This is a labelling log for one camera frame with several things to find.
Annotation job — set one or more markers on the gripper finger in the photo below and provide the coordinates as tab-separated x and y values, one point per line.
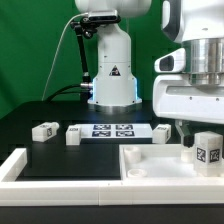
182	127

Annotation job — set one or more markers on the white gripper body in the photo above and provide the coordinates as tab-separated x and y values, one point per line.
176	98

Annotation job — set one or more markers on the white square tabletop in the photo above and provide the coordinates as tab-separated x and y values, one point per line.
163	161

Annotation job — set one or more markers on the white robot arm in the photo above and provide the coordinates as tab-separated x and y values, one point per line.
190	80

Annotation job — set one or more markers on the green backdrop curtain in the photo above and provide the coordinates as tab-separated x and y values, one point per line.
39	54

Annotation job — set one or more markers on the white U-shaped fence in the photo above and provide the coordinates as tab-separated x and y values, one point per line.
197	190

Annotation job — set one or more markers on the white marker base plate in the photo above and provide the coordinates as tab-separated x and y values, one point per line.
120	131

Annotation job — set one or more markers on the grey camera on mount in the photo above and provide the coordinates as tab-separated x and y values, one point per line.
102	17

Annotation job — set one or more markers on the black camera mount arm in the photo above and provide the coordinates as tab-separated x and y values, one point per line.
81	33

